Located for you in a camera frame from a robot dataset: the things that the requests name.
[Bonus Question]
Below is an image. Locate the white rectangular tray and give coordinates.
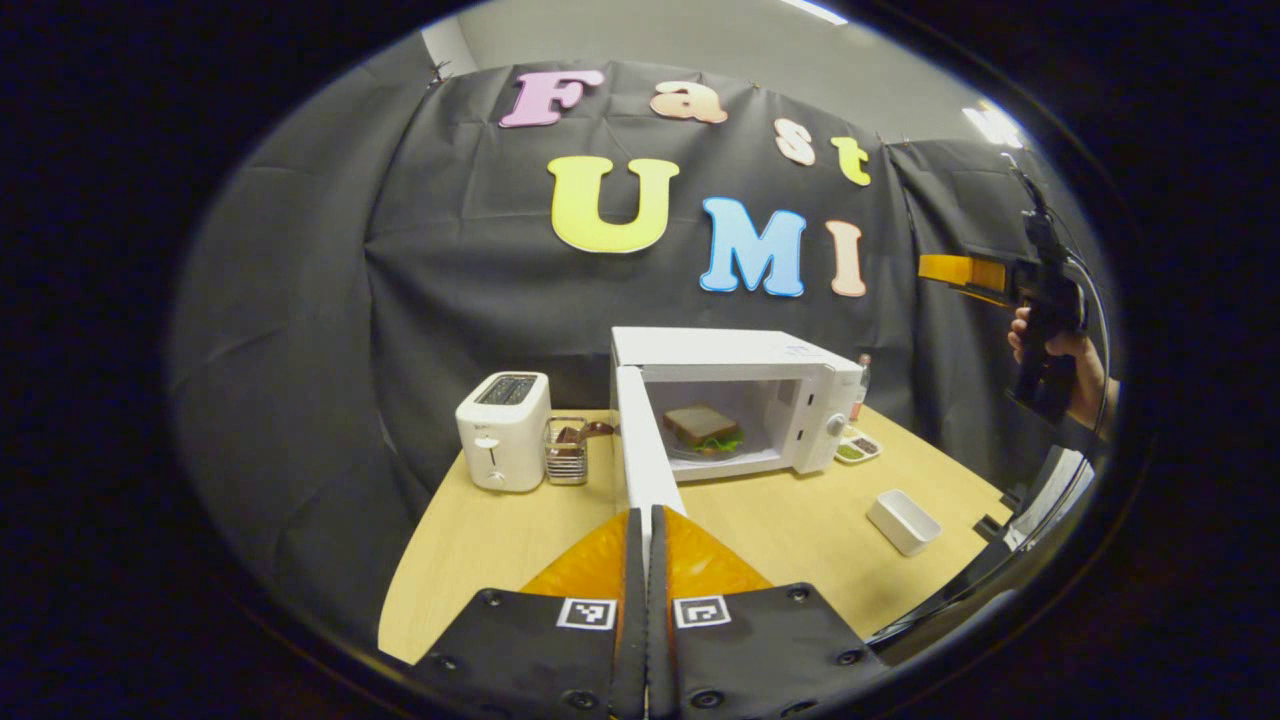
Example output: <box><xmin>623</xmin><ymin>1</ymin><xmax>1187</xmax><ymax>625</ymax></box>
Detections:
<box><xmin>866</xmin><ymin>489</ymin><xmax>943</xmax><ymax>557</ymax></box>

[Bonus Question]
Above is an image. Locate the sandwich with lettuce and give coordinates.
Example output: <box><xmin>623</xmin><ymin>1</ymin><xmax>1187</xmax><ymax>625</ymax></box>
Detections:
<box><xmin>662</xmin><ymin>403</ymin><xmax>747</xmax><ymax>459</ymax></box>

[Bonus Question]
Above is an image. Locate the metal wire basket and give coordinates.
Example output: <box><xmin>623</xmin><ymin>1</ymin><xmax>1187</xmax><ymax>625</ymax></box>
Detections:
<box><xmin>543</xmin><ymin>415</ymin><xmax>591</xmax><ymax>487</ymax></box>

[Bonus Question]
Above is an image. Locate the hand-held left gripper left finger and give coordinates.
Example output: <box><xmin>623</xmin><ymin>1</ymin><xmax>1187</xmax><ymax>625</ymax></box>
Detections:
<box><xmin>413</xmin><ymin>507</ymin><xmax>648</xmax><ymax>720</ymax></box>

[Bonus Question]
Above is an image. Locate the divided plate of beans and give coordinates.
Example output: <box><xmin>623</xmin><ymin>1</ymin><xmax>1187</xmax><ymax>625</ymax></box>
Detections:
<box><xmin>835</xmin><ymin>425</ymin><xmax>884</xmax><ymax>466</ymax></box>

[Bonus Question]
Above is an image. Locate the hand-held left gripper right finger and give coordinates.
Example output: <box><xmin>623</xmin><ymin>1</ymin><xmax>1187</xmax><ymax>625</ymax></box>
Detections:
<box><xmin>648</xmin><ymin>505</ymin><xmax>890</xmax><ymax>720</ymax></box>

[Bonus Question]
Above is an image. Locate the white microwave oven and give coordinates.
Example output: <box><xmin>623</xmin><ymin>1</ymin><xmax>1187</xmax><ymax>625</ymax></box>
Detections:
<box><xmin>610</xmin><ymin>326</ymin><xmax>867</xmax><ymax>541</ymax></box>

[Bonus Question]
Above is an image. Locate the black backdrop cloth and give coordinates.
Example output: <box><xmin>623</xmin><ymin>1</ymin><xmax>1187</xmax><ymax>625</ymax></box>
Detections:
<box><xmin>170</xmin><ymin>35</ymin><xmax>1116</xmax><ymax>641</ymax></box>

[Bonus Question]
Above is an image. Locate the black cable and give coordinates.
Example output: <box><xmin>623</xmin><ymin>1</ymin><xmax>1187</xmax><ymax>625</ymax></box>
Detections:
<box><xmin>1060</xmin><ymin>250</ymin><xmax>1114</xmax><ymax>441</ymax></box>

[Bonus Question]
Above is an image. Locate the white toaster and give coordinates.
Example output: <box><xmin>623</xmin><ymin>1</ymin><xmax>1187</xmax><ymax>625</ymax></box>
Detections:
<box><xmin>455</xmin><ymin>371</ymin><xmax>552</xmax><ymax>493</ymax></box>

